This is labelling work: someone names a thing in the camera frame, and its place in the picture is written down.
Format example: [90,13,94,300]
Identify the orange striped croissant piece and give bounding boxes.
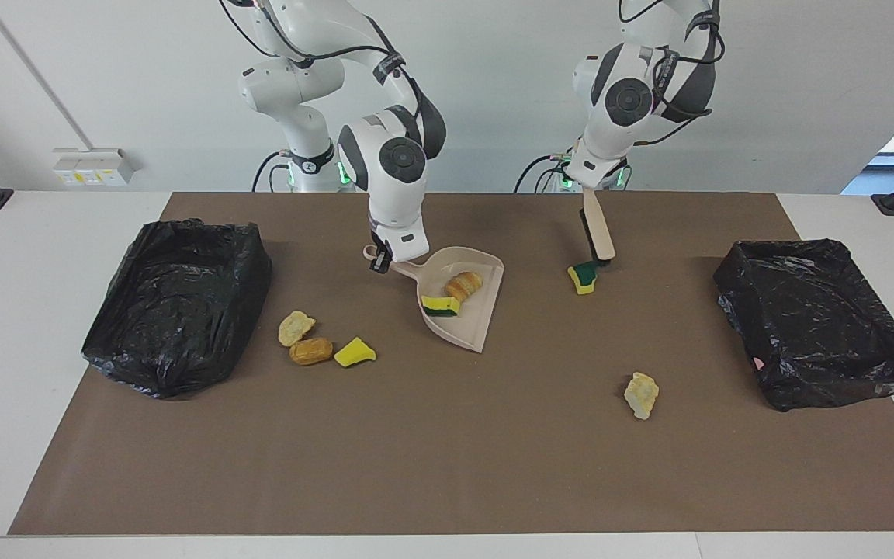
[445,271,485,303]

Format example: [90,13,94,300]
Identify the yellow wedge sponge piece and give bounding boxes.
[334,336,377,368]

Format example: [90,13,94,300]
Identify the beige plastic dustpan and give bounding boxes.
[362,244,506,354]

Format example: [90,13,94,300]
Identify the brown bread roll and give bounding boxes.
[289,337,334,366]

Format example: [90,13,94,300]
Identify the green yellow sponge piece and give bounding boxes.
[567,261,600,296]

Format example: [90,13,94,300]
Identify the beige brush black bristles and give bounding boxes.
[581,186,617,269]

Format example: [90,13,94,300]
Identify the black bag lined bin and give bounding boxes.
[81,219,273,401]

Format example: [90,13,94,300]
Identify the black bag bin pink tag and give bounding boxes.
[713,238,894,413]

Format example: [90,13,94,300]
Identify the brown table mat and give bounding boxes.
[9,192,894,536]

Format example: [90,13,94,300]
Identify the black base cable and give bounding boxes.
[251,150,293,193]
[513,154,572,193]

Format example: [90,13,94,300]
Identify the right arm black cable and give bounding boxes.
[218,0,428,133]

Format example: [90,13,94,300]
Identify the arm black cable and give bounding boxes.
[218,0,428,133]
[618,0,727,148]

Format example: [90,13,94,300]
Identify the white wall socket box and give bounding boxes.
[53,148,137,187]

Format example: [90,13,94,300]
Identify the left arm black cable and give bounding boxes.
[618,0,727,148]

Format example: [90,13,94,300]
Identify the white wall conduit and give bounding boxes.
[0,0,99,152]

